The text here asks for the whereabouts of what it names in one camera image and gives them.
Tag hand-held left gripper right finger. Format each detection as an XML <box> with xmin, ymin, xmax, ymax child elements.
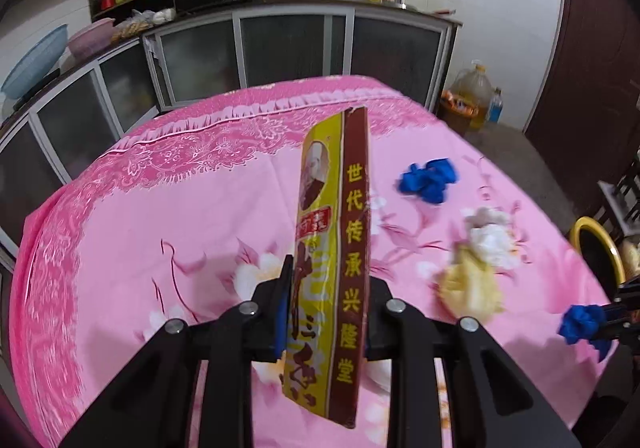
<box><xmin>365</xmin><ymin>278</ymin><xmax>583</xmax><ymax>448</ymax></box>

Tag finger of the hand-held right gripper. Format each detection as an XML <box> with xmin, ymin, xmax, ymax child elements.
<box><xmin>590</xmin><ymin>326</ymin><xmax>640</xmax><ymax>364</ymax></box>
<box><xmin>602</xmin><ymin>280</ymin><xmax>640</xmax><ymax>327</ymax></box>

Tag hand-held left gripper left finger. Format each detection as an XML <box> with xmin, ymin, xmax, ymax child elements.
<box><xmin>60</xmin><ymin>255</ymin><xmax>296</xmax><ymax>448</ymax></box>

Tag blue glove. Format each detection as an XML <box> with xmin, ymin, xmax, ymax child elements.
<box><xmin>397</xmin><ymin>157</ymin><xmax>459</xmax><ymax>205</ymax></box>
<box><xmin>559</xmin><ymin>304</ymin><xmax>607</xmax><ymax>345</ymax></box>

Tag yellow rimmed black bin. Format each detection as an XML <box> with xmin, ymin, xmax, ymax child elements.
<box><xmin>569</xmin><ymin>216</ymin><xmax>640</xmax><ymax>289</ymax></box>

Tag yellow brown carton box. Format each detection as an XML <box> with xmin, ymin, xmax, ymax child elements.
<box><xmin>281</xmin><ymin>105</ymin><xmax>372</xmax><ymax>430</ymax></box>

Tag crumpled yellow paper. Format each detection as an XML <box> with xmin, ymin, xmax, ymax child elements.
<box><xmin>439</xmin><ymin>248</ymin><xmax>505</xmax><ymax>321</ymax></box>

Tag dark wooden chair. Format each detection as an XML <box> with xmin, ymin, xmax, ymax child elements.
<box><xmin>597</xmin><ymin>163</ymin><xmax>640</xmax><ymax>239</ymax></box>

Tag pink floral tablecloth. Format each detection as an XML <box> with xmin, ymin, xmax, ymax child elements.
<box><xmin>9</xmin><ymin>74</ymin><xmax>621</xmax><ymax>448</ymax></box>

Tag orange bucket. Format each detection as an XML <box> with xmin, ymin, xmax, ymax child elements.
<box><xmin>440</xmin><ymin>88</ymin><xmax>476</xmax><ymax>136</ymax></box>

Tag brown wooden door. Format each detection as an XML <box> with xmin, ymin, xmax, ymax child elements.
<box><xmin>522</xmin><ymin>0</ymin><xmax>640</xmax><ymax>239</ymax></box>

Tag blue water bottle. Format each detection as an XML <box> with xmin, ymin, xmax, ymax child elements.
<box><xmin>486</xmin><ymin>88</ymin><xmax>503</xmax><ymax>125</ymax></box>

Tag large cooking oil bottle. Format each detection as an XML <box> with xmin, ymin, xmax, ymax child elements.
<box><xmin>452</xmin><ymin>64</ymin><xmax>493</xmax><ymax>131</ymax></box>

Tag glass door kitchen cabinets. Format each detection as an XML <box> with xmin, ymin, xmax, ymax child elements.
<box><xmin>0</xmin><ymin>0</ymin><xmax>463</xmax><ymax>274</ymax></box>

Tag plastic bag of food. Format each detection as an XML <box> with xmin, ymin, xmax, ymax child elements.
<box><xmin>111</xmin><ymin>8</ymin><xmax>156</xmax><ymax>41</ymax></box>

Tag pink plastic basin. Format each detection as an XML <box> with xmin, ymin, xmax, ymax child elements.
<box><xmin>67</xmin><ymin>18</ymin><xmax>117</xmax><ymax>58</ymax></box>

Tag blue plastic basket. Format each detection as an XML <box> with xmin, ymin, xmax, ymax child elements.
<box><xmin>0</xmin><ymin>24</ymin><xmax>69</xmax><ymax>97</ymax></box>

